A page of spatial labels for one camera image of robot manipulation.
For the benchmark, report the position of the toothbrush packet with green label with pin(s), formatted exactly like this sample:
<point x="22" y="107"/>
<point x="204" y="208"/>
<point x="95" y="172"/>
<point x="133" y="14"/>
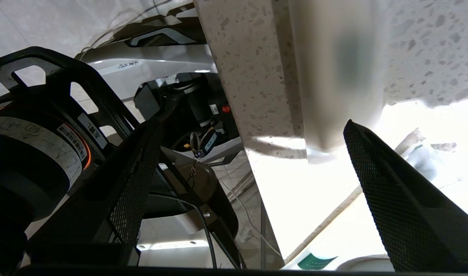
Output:
<point x="316" y="261"/>

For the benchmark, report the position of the grey plastic cup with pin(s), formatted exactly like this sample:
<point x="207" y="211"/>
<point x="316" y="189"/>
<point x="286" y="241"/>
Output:
<point x="364" y="265"/>

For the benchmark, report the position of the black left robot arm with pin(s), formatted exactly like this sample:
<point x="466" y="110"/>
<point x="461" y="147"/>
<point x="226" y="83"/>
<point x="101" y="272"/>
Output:
<point x="27" y="161"/>

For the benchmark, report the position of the clear toothbrush packet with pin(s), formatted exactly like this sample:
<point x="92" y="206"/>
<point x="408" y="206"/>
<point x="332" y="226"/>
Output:
<point x="333" y="76"/>

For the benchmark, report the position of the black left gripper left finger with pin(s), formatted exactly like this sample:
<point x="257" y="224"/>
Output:
<point x="115" y="214"/>

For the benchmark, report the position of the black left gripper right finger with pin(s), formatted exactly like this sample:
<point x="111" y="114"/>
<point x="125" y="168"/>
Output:
<point x="418" y="222"/>

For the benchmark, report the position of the white robot base body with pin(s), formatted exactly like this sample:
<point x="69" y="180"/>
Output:
<point x="161" y="61"/>

